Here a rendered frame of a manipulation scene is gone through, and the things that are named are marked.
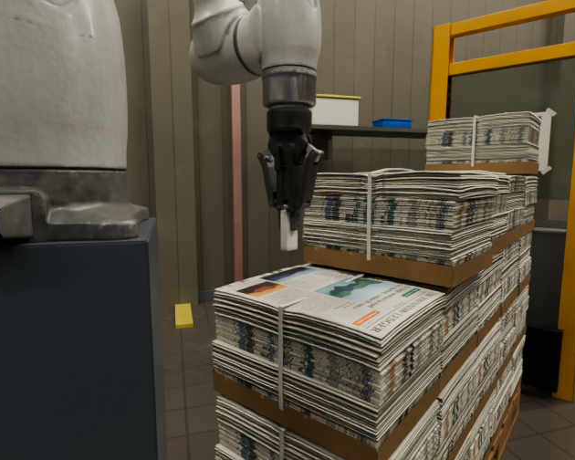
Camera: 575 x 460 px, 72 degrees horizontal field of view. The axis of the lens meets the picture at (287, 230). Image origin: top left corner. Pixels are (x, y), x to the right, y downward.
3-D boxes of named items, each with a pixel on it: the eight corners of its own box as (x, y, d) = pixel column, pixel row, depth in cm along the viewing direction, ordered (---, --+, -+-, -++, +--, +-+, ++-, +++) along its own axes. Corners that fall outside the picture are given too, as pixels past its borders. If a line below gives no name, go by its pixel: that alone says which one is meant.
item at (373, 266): (357, 271, 91) (357, 252, 90) (409, 253, 112) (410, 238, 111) (380, 275, 87) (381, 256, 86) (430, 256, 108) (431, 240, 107)
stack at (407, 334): (216, 637, 91) (206, 286, 80) (412, 409, 180) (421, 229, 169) (368, 805, 66) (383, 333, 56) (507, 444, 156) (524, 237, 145)
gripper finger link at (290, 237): (294, 209, 69) (297, 209, 68) (294, 248, 70) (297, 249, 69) (283, 210, 66) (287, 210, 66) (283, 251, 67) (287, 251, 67)
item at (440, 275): (379, 275, 87) (380, 256, 86) (430, 256, 108) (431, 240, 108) (453, 288, 76) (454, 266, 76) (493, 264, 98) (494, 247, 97)
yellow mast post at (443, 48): (417, 357, 232) (433, 26, 209) (423, 352, 239) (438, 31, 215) (433, 361, 227) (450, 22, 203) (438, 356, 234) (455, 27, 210)
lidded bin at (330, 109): (342, 131, 339) (342, 104, 336) (360, 127, 307) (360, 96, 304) (297, 130, 327) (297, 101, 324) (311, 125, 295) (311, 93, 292)
